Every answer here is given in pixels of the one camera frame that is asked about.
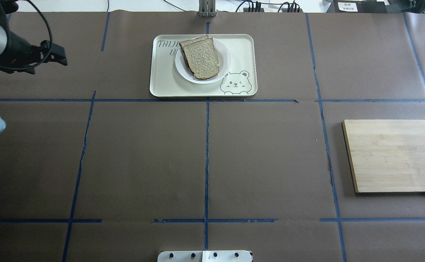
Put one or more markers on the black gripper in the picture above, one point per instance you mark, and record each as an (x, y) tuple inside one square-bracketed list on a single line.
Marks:
[(18, 47)]

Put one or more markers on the plain bread slice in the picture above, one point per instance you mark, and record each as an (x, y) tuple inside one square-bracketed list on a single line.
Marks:
[(203, 59)]

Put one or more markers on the white round plate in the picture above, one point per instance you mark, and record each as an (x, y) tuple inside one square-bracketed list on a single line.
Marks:
[(224, 56)]

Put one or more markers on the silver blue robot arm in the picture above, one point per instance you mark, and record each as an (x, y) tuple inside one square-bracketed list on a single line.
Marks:
[(4, 32)]

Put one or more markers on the bread slice under egg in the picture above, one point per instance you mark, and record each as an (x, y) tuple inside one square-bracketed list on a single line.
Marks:
[(182, 45)]

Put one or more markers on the white bear tray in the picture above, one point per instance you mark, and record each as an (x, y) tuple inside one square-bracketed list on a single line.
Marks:
[(166, 82)]

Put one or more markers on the white pillar with base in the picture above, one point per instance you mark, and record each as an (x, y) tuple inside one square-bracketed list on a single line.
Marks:
[(206, 256)]

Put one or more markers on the black box with label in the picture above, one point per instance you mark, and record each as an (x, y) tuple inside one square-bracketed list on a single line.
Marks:
[(357, 6)]

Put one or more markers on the wooden cutting board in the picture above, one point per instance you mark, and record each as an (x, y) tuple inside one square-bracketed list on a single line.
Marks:
[(386, 155)]

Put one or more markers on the aluminium frame post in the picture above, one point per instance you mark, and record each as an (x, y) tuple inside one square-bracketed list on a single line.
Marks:
[(207, 8)]

